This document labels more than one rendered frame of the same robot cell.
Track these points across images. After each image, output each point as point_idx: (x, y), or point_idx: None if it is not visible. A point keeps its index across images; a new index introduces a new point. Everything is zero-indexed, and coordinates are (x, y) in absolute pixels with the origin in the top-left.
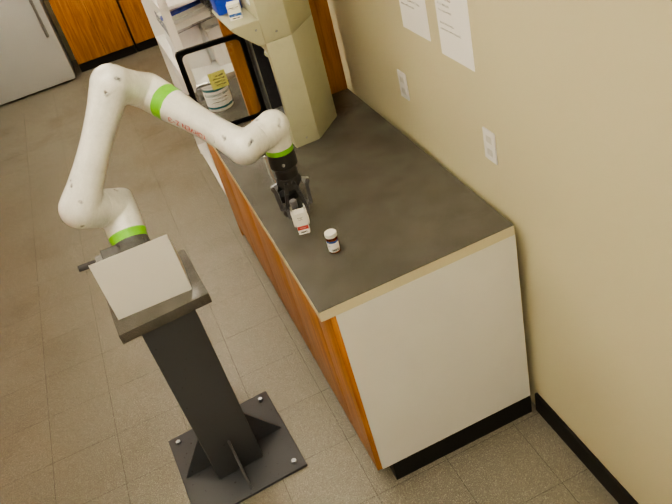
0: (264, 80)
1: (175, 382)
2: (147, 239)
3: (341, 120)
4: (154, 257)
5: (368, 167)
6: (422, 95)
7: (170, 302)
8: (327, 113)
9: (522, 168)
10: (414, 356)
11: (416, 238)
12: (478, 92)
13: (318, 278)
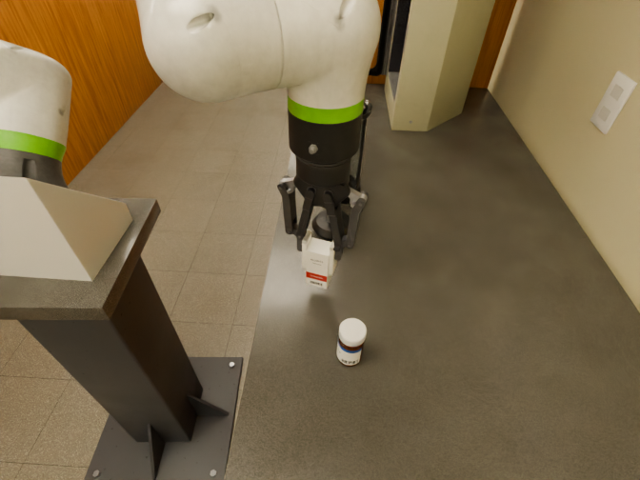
0: (396, 27)
1: (71, 367)
2: (37, 167)
3: (464, 121)
4: (6, 209)
5: (477, 207)
6: None
7: (44, 288)
8: (452, 103)
9: None
10: None
11: (529, 444)
12: None
13: (278, 416)
